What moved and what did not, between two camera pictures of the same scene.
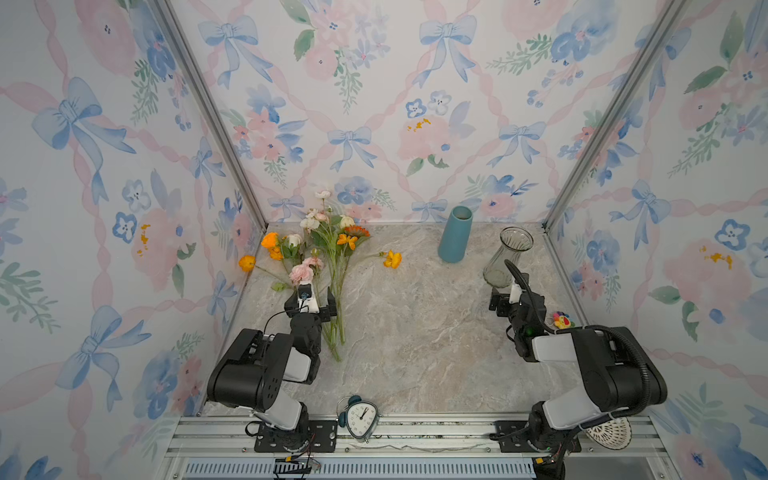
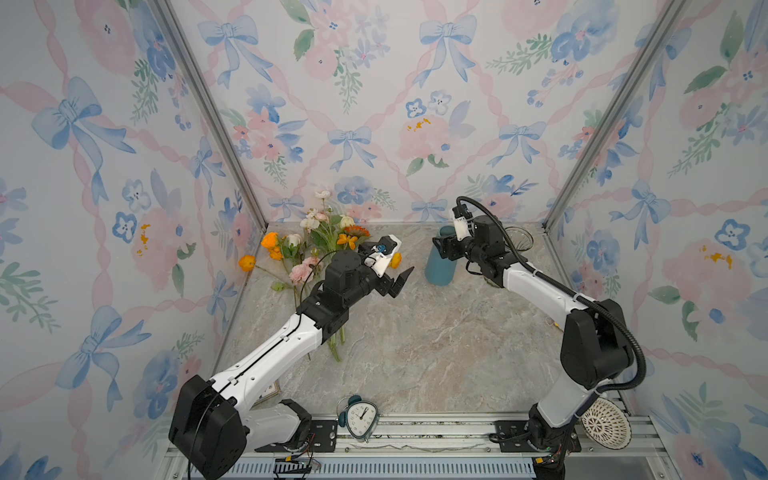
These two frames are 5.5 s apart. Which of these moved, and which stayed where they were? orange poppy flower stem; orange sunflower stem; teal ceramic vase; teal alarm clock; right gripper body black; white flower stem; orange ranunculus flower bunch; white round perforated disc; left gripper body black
Moved: right gripper body black; teal ceramic vase; left gripper body black
Stayed: white flower stem; white round perforated disc; orange ranunculus flower bunch; orange sunflower stem; teal alarm clock; orange poppy flower stem
